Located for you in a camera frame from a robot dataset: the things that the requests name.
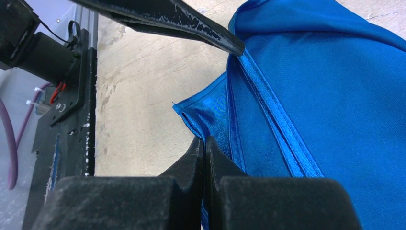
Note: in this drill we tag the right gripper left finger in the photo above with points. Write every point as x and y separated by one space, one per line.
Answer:
170 201

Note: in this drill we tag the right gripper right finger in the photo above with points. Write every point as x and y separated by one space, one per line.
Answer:
236 201

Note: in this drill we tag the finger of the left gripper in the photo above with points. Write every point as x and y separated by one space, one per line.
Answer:
172 18

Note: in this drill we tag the blue cloth napkin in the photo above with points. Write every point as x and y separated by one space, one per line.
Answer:
318 92

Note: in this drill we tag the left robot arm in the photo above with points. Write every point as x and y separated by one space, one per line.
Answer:
56 60

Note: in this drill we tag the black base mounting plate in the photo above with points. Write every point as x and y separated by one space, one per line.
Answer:
64 143

